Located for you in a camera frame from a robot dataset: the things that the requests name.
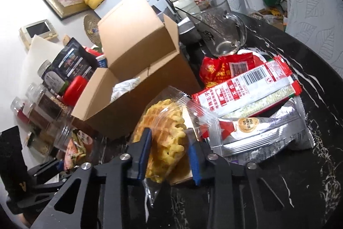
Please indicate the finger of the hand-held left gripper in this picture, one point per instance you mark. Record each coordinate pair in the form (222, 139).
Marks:
(45, 168)
(40, 191)

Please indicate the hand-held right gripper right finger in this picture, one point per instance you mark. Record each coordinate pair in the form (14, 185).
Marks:
(194, 162)

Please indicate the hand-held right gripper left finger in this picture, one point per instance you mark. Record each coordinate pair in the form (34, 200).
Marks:
(146, 149)

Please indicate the clear waffle packet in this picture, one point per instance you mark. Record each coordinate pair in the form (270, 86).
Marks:
(167, 121)

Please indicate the silver snack packet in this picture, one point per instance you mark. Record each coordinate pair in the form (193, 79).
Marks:
(268, 132)

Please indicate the long red white snack packet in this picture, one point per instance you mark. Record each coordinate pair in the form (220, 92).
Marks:
(249, 86)

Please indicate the brown cardboard box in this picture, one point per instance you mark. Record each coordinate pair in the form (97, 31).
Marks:
(139, 38)

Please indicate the colourful snack pouch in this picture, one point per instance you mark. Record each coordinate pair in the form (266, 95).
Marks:
(77, 149)

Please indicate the clear jar red contents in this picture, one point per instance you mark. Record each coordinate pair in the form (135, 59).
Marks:
(18, 111)

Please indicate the clear jar brown contents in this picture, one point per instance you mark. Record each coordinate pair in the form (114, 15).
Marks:
(36, 116)
(51, 103)

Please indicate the white crumpled wrapper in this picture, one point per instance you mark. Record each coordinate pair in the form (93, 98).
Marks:
(126, 88)

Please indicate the clear jar dark contents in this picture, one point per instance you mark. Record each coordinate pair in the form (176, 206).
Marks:
(32, 89)

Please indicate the small white blue bottle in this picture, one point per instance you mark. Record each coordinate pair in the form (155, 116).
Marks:
(101, 61)

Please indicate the white foam board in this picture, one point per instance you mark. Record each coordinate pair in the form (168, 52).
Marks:
(37, 54)

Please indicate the black printed pouch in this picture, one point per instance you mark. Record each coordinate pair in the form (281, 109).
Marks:
(73, 60)

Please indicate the red plastic bag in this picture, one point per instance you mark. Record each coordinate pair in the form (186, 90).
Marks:
(92, 50)

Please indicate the steel bowl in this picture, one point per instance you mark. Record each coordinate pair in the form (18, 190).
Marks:
(187, 30)

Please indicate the round woven trivet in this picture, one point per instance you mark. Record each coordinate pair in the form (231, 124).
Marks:
(91, 29)

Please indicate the clear glass mug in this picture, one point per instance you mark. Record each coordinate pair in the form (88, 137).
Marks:
(214, 27)

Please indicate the wall intercom panel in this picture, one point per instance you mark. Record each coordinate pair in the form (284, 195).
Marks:
(37, 30)

